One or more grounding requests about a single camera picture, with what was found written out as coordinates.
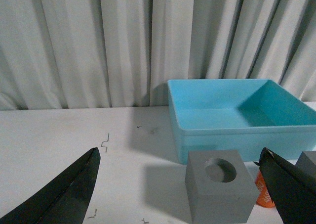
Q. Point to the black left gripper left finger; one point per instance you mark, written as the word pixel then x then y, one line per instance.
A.
pixel 65 199

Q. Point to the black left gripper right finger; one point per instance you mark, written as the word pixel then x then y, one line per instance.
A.
pixel 292 190

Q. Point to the gray cube with square hole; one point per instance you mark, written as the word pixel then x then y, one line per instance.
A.
pixel 307 162

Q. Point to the gray cube with round hole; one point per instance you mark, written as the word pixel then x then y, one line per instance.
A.
pixel 219 187

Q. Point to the blue plastic box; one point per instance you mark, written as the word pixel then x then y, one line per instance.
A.
pixel 239 114

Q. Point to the orange cylinder part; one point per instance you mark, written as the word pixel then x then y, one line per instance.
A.
pixel 264 199

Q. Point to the white pleated curtain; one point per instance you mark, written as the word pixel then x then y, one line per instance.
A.
pixel 60 54

